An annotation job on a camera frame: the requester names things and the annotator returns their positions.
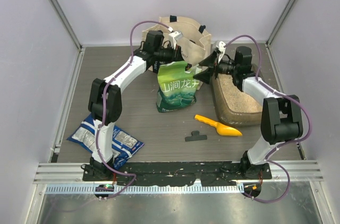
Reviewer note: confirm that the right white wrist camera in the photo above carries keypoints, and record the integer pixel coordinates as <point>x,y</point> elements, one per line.
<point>220,48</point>

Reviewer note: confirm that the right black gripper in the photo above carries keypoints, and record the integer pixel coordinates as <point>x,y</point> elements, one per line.
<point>211,61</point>

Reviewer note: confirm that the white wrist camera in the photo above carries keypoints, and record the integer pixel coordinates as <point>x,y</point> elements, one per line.
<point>220,48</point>
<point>174,37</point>

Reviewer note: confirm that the green cat litter bag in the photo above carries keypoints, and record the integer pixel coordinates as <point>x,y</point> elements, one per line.
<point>177,87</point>

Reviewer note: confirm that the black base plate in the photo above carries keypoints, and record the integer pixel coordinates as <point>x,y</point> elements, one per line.
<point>178,174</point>

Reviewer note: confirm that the yellow plastic scoop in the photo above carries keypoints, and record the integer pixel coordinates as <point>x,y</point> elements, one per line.
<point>221,129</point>

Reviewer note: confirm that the blue Doritos chip bag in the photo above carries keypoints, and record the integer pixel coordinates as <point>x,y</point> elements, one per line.
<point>124,146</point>

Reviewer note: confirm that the beige canvas tote bag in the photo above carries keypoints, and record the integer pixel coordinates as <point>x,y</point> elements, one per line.
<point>196,41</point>

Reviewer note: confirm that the clean litter granules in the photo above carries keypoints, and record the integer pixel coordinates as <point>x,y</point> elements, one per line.
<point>236,100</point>

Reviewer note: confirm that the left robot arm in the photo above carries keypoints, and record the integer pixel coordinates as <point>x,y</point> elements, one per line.
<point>105,101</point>

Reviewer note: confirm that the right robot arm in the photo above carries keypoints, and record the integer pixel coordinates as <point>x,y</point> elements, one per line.
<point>281,119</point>

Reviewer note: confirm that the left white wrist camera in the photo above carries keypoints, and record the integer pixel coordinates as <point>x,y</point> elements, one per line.
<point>174,37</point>

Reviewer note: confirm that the black bag clip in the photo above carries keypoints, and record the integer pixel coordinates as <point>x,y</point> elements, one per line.
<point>195,136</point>

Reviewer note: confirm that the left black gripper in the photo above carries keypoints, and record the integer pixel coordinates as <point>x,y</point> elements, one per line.
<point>176,54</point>

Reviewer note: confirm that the grey litter box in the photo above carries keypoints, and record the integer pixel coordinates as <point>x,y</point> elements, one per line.
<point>225,115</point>

